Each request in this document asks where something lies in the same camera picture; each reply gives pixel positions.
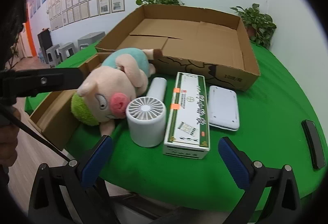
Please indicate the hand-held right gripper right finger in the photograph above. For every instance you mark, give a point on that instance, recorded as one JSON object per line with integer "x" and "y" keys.
{"x": 234, "y": 165}

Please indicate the green tablecloth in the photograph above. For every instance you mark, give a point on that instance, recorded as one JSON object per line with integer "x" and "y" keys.
{"x": 179, "y": 183}

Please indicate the pink pig plush toy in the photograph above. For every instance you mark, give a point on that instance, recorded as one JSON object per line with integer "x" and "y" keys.
{"x": 110, "y": 85}

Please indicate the black flat bar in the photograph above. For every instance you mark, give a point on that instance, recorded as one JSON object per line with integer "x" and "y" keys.
{"x": 314, "y": 144}

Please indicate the black cabinet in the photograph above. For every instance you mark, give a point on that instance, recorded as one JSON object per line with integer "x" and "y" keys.
{"x": 45, "y": 40}

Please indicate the leafy plant in red pot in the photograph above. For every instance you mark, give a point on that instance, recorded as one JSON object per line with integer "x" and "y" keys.
{"x": 258, "y": 24}

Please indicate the large cardboard box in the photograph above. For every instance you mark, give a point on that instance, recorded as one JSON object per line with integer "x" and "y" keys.
{"x": 205, "y": 42}

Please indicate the green and white carton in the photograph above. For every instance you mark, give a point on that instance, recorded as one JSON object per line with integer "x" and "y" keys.
{"x": 187, "y": 116}

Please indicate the small cardboard box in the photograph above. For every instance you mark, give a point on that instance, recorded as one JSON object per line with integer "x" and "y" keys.
{"x": 56, "y": 116}

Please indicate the white case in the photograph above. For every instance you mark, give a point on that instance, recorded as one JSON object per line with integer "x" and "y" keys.
{"x": 223, "y": 108}

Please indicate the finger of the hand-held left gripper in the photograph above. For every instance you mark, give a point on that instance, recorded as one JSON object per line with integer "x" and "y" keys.
{"x": 51, "y": 81}

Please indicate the water bottle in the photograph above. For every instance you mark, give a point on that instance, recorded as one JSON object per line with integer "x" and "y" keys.
{"x": 41, "y": 56}

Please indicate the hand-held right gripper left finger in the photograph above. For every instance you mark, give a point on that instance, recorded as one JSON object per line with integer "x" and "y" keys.
{"x": 98, "y": 160}

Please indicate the orange door frame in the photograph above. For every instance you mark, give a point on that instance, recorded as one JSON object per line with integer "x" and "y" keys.
{"x": 30, "y": 39}

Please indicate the person's left hand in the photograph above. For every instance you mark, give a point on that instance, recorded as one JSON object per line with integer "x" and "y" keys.
{"x": 7, "y": 147}

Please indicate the white handheld fan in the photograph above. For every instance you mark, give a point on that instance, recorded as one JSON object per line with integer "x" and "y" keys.
{"x": 146, "y": 126}

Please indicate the large grey stool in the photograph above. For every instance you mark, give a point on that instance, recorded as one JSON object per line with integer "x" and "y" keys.
{"x": 89, "y": 38}

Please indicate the grey plastic stool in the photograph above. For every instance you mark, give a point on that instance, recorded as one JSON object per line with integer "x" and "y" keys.
{"x": 52, "y": 53}
{"x": 67, "y": 49}

